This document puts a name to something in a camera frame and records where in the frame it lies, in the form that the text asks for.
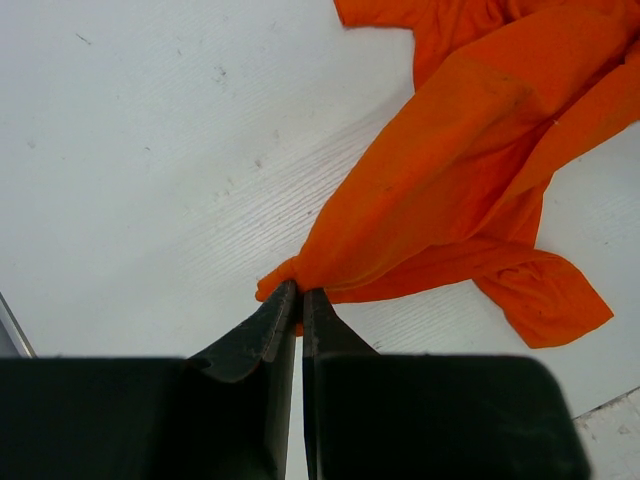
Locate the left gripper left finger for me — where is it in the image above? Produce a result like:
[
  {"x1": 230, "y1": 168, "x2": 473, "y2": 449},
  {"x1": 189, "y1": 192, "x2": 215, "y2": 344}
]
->
[{"x1": 1, "y1": 281, "x2": 297, "y2": 479}]

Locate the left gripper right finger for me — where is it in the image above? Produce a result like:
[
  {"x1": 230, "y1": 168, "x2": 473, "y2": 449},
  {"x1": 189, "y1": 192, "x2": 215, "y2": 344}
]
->
[{"x1": 302, "y1": 290, "x2": 591, "y2": 479}]

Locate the orange t shirt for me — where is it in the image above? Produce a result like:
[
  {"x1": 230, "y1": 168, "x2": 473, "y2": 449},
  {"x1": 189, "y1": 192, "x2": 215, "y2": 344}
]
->
[{"x1": 256, "y1": 1, "x2": 639, "y2": 348}]

